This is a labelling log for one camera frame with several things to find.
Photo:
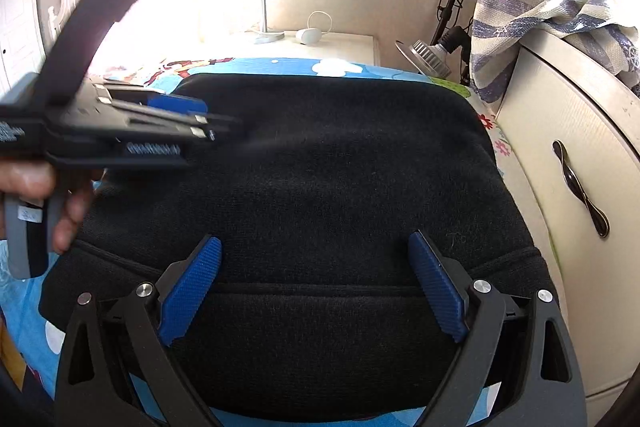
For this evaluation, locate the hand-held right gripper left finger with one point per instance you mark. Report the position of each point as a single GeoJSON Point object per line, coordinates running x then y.
{"type": "Point", "coordinates": [192, 287]}

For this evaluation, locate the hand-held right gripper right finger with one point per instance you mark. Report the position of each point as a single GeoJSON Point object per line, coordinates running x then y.
{"type": "Point", "coordinates": [435, 287]}

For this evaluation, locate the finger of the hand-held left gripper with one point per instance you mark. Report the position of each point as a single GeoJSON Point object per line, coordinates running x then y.
{"type": "Point", "coordinates": [175, 104]}
{"type": "Point", "coordinates": [165, 127]}

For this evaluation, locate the black pants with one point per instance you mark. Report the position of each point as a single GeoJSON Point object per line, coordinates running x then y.
{"type": "Point", "coordinates": [325, 187]}

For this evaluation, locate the person's left hand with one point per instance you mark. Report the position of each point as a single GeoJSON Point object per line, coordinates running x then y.
{"type": "Point", "coordinates": [25, 179]}

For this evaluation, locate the white door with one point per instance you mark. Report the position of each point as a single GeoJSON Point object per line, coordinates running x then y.
{"type": "Point", "coordinates": [20, 32]}

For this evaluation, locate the white charger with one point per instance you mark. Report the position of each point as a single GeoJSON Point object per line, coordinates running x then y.
{"type": "Point", "coordinates": [309, 36]}

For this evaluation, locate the blue cartoon printed bed sheet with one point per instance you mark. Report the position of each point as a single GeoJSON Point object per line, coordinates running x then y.
{"type": "Point", "coordinates": [340, 66]}

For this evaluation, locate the white bedside table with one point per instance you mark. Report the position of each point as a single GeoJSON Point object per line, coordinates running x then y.
{"type": "Point", "coordinates": [345, 47]}

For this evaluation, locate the white cabinet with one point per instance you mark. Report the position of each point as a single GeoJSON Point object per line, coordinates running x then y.
{"type": "Point", "coordinates": [550, 107]}

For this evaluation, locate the silver spotlight bulb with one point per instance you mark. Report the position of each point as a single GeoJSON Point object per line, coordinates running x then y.
{"type": "Point", "coordinates": [427, 54]}

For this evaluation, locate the black lamp stand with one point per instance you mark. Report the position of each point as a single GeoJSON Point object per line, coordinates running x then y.
{"type": "Point", "coordinates": [452, 7]}

